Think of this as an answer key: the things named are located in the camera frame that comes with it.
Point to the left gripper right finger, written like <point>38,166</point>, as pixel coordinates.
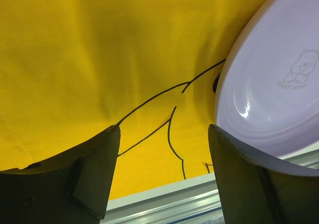
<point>258,188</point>

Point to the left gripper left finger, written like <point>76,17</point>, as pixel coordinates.
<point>72,187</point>

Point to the purple plastic plate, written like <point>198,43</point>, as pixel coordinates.
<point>268,91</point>

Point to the yellow pikachu cloth placemat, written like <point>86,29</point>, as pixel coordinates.
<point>71,68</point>

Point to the aluminium rail frame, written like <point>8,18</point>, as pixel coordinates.
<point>193,201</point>

